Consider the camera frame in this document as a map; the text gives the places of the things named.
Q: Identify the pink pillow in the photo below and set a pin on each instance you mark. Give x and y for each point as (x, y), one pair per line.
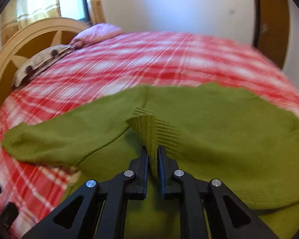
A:
(95, 34)

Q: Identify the window with dark frame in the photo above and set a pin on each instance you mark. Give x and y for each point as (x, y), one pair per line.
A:
(75, 9)

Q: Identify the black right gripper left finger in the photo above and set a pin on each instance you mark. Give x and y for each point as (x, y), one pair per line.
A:
(97, 209)

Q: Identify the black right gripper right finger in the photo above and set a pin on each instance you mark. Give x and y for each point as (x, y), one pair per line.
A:
(207, 209)

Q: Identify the yellow curtain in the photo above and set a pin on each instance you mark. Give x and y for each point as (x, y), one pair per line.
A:
(18, 14)

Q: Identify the red white plaid bedspread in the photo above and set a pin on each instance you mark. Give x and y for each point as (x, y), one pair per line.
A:
(156, 59)

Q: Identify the wooden bed headboard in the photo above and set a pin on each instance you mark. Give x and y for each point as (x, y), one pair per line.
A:
(31, 40)

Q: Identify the patterned beige pillow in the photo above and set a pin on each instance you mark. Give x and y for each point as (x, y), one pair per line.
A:
(40, 63)

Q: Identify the brown wooden door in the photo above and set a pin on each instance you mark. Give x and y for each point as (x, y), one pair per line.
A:
(272, 29)

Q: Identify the green striped knit sweater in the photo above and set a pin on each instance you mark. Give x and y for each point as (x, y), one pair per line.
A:
(211, 131)

